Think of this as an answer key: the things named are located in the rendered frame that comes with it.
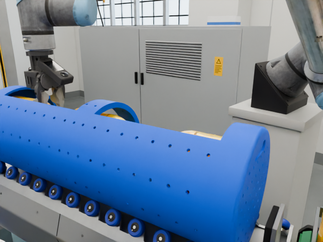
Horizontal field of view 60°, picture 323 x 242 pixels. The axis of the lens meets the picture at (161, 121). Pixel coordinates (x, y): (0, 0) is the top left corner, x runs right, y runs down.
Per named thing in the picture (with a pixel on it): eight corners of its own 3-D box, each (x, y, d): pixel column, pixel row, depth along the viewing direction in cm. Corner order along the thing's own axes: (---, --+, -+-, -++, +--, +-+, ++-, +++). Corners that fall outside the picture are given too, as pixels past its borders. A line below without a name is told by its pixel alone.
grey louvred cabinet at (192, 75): (118, 128, 418) (112, 27, 373) (253, 178, 280) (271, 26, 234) (86, 139, 381) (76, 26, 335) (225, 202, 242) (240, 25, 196)
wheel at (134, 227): (138, 214, 71) (134, 213, 69) (149, 227, 69) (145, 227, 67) (127, 227, 71) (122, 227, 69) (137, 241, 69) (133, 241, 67)
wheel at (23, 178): (29, 169, 94) (24, 168, 92) (34, 178, 91) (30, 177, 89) (20, 179, 93) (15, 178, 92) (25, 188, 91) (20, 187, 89)
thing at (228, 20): (213, 26, 243) (213, 17, 240) (240, 26, 229) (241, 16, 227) (207, 26, 233) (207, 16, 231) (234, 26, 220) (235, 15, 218)
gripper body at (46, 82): (46, 85, 95) (41, 49, 92) (63, 88, 91) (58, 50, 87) (26, 90, 89) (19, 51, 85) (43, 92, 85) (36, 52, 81)
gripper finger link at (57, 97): (57, 109, 99) (49, 84, 94) (69, 111, 96) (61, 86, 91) (50, 113, 97) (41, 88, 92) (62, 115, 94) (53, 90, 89)
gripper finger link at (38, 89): (46, 103, 90) (47, 77, 88) (50, 104, 89) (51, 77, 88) (33, 104, 86) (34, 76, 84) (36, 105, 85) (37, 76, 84)
